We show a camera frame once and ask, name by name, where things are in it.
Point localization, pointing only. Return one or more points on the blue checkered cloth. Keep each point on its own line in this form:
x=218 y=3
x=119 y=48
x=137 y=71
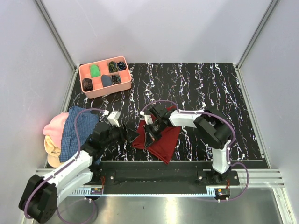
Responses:
x=72 y=139

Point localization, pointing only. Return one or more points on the pink cloth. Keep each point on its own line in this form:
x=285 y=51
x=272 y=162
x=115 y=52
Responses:
x=56 y=126

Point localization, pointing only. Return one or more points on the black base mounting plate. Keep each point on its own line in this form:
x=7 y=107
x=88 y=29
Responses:
x=116 y=172

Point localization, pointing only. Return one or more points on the peach orange cloth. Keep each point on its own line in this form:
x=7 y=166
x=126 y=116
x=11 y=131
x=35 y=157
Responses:
x=53 y=152

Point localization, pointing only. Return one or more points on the dark striped rolled sock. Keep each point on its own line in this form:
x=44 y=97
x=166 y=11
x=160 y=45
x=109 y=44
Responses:
x=116 y=79

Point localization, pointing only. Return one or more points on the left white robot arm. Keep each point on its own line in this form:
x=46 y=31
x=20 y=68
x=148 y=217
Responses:
x=43 y=194

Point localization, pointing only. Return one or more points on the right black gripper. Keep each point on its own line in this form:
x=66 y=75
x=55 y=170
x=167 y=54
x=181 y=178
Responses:
x=147 y=127

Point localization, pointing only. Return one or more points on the pink divided organizer tray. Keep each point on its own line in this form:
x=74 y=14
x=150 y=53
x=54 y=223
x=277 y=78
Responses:
x=98 y=89

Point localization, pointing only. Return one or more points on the grey blue rolled sock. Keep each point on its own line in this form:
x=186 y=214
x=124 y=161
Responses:
x=106 y=80

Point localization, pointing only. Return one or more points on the dark red cloth napkin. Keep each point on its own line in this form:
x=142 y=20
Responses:
x=164 y=148

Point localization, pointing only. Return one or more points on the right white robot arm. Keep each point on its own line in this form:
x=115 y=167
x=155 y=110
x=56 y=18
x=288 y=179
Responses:
x=214 y=130

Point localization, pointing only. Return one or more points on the blue patterned dark sock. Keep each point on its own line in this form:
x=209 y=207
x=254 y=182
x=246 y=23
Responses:
x=121 y=65

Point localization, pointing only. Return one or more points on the dark brown rolled sock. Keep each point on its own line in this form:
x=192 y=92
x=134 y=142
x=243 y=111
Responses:
x=87 y=84

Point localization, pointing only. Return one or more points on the yellow patterned dark sock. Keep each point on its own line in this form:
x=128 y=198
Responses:
x=112 y=66

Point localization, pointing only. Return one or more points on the green rolled sock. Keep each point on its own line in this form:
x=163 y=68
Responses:
x=94 y=71

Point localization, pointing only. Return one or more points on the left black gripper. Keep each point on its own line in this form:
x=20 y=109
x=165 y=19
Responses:
x=130 y=134

